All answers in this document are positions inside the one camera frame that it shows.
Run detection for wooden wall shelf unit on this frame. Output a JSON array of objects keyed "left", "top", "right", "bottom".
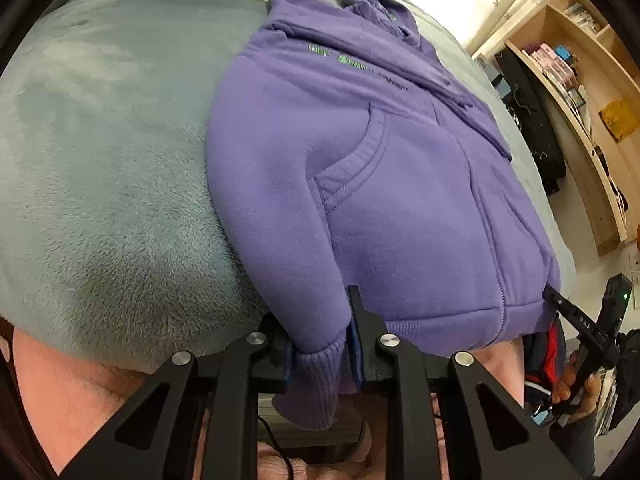
[{"left": 472, "top": 0, "right": 640, "bottom": 256}]

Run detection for pink bed sheet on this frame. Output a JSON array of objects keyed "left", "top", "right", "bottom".
[{"left": 12, "top": 327, "right": 526, "bottom": 480}]

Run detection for person's right hand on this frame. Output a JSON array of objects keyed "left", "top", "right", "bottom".
[{"left": 550, "top": 350, "right": 604, "bottom": 414}]

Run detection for person's navy and red jacket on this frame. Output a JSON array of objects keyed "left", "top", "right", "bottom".
[{"left": 522, "top": 322, "right": 568, "bottom": 421}]

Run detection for long black bag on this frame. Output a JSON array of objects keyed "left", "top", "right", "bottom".
[{"left": 495, "top": 47, "right": 567, "bottom": 196}]

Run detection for yellow paper sheet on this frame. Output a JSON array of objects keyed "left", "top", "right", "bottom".
[{"left": 598, "top": 100, "right": 638, "bottom": 143}]

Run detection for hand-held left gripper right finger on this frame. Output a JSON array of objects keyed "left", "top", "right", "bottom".
[{"left": 346, "top": 285, "right": 583, "bottom": 480}]

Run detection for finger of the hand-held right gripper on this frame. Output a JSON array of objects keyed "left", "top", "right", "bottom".
[{"left": 544, "top": 285, "right": 603, "bottom": 356}]

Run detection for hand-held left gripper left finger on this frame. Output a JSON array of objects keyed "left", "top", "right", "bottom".
[{"left": 59, "top": 312, "right": 297, "bottom": 480}]

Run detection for purple zip hoodie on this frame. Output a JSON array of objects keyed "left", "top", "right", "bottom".
[{"left": 206, "top": 0, "right": 562, "bottom": 431}]

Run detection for grey-blue plush bed blanket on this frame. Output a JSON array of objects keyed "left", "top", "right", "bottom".
[{"left": 0, "top": 0, "right": 576, "bottom": 376}]

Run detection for row of books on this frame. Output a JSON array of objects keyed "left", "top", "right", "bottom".
[{"left": 565, "top": 2, "right": 601, "bottom": 36}]

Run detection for pink drawer boxes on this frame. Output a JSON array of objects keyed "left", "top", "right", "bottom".
[{"left": 522, "top": 42, "right": 563, "bottom": 78}]

